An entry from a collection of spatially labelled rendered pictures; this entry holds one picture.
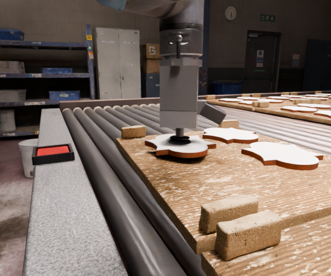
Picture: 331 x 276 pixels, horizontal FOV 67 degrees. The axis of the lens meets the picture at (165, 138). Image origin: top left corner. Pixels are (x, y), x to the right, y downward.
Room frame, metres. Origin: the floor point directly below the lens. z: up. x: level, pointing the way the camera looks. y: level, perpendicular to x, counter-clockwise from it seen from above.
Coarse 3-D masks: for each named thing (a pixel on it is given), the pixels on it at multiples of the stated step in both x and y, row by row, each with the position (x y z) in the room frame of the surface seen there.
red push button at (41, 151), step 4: (44, 148) 0.52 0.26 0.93; (48, 148) 0.52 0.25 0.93; (52, 148) 0.52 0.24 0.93; (56, 148) 0.52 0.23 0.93; (60, 148) 0.52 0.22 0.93; (64, 148) 0.52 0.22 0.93; (68, 148) 0.52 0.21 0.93; (40, 152) 0.49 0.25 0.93; (44, 152) 0.49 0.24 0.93; (48, 152) 0.49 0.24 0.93; (52, 152) 0.49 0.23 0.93; (56, 152) 0.49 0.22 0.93; (60, 152) 0.49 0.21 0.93; (64, 152) 0.49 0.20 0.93
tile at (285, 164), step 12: (252, 144) 0.49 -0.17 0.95; (264, 144) 0.49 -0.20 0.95; (276, 144) 0.49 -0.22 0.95; (252, 156) 0.44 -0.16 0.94; (264, 156) 0.41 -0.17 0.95; (276, 156) 0.41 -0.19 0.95; (288, 156) 0.41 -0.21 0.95; (300, 156) 0.41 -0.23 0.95; (312, 156) 0.41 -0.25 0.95; (288, 168) 0.38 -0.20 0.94; (300, 168) 0.37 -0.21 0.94; (312, 168) 0.37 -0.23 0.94
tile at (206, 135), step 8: (208, 128) 0.64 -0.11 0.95; (216, 128) 0.64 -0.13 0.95; (224, 128) 0.64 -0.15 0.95; (232, 128) 0.64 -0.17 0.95; (208, 136) 0.57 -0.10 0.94; (216, 136) 0.56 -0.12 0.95; (224, 136) 0.55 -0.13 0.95; (232, 136) 0.55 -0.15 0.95; (240, 136) 0.55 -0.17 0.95; (248, 136) 0.55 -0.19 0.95; (256, 136) 0.55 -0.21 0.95
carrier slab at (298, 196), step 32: (128, 160) 0.45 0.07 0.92; (160, 160) 0.42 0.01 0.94; (192, 160) 0.42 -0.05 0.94; (224, 160) 0.42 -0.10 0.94; (256, 160) 0.42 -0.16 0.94; (320, 160) 0.42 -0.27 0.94; (160, 192) 0.30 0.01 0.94; (192, 192) 0.30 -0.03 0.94; (224, 192) 0.30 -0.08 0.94; (256, 192) 0.30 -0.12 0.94; (288, 192) 0.30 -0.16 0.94; (320, 192) 0.30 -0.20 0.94; (192, 224) 0.22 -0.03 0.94; (288, 224) 0.24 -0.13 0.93
